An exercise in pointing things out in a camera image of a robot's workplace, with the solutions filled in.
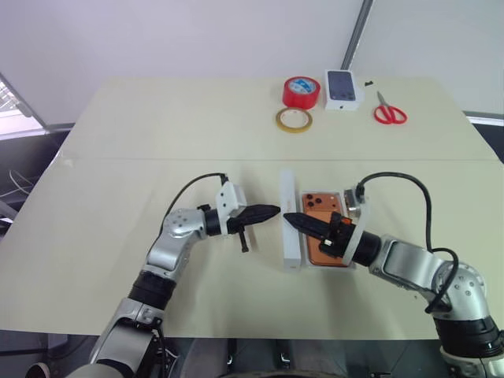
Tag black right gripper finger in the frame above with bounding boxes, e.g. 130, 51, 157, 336
283, 212, 332, 232
284, 217, 332, 242

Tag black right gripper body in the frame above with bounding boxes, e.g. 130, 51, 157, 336
320, 212, 354, 258

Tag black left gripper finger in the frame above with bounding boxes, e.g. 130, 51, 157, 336
246, 203, 282, 219
250, 212, 280, 228

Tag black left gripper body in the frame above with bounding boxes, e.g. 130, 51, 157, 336
227, 212, 258, 254

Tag orange smartphone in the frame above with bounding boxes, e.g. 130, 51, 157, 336
301, 192, 351, 267

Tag white box lid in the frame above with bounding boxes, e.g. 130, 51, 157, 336
279, 169, 304, 272

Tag white phone box base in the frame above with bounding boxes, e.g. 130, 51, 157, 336
298, 190, 356, 272

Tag white printed phone box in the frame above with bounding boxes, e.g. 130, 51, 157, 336
323, 69, 362, 113

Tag yellow clear tape roll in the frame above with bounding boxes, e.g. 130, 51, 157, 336
274, 106, 315, 135

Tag red tape roll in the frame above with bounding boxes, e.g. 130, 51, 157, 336
282, 76, 321, 109

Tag grey metal pillar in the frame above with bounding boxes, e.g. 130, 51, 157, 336
339, 0, 374, 72

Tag dark round disc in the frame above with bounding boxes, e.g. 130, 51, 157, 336
24, 361, 51, 378

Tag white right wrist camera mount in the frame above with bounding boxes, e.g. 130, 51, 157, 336
341, 189, 373, 266

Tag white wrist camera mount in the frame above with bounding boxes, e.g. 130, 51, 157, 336
215, 181, 248, 239
341, 189, 373, 266

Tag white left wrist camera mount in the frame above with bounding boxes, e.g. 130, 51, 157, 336
215, 181, 248, 239

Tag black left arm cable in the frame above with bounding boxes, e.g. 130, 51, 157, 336
162, 172, 230, 237

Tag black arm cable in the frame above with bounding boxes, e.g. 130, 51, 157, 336
162, 172, 230, 237
355, 171, 460, 314

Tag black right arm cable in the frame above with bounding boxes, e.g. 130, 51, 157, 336
355, 171, 460, 314

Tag red handled scissors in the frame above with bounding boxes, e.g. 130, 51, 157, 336
372, 91, 408, 126

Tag white loose wires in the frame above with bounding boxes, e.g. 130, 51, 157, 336
6, 168, 37, 198

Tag grey slanted metal frame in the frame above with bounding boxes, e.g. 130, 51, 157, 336
0, 72, 49, 135

